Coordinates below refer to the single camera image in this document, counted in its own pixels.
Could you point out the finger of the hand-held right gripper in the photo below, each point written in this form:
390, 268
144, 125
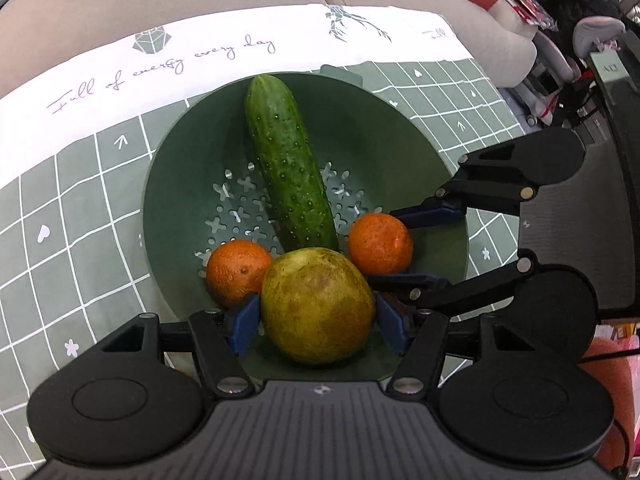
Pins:
405, 282
435, 212

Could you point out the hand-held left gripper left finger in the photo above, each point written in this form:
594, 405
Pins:
245, 324

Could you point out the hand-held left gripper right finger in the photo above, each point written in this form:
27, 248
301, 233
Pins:
392, 324

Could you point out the orange tangerine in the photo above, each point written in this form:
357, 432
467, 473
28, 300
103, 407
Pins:
380, 242
235, 270

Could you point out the yellow green pear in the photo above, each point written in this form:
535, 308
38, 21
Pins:
317, 305

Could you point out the green colander bowl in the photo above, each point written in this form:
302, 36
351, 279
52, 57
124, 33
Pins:
200, 170

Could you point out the green cucumber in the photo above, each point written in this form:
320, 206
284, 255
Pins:
287, 160

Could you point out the orange red cloth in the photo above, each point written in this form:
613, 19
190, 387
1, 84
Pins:
612, 380

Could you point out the grey office chair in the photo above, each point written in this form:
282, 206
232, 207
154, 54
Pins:
597, 35

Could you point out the green checked tablecloth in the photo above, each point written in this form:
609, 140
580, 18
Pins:
75, 220

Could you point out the grey sofa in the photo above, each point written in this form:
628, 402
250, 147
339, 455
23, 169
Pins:
150, 15

